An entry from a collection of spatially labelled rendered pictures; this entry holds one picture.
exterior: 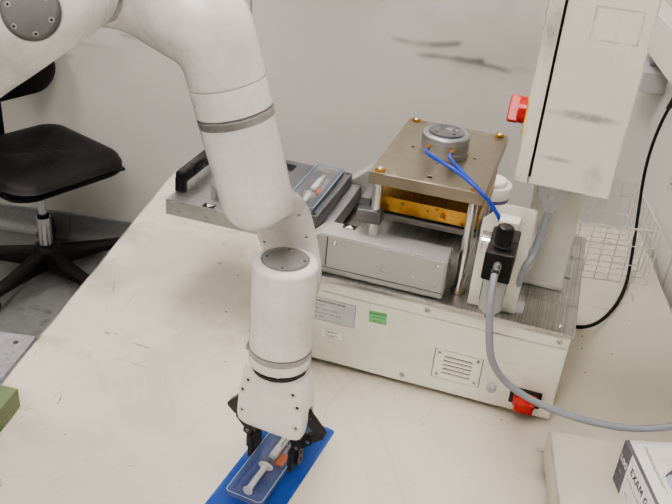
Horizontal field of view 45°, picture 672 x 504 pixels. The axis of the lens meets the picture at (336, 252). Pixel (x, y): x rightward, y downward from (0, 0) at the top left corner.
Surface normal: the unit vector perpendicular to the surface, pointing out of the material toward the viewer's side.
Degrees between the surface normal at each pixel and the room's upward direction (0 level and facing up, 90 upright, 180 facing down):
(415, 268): 90
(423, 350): 90
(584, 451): 0
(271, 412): 90
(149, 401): 0
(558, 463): 0
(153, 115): 90
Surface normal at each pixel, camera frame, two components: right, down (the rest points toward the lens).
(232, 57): 0.36, 0.36
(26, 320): 0.08, -0.87
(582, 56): -0.31, 0.44
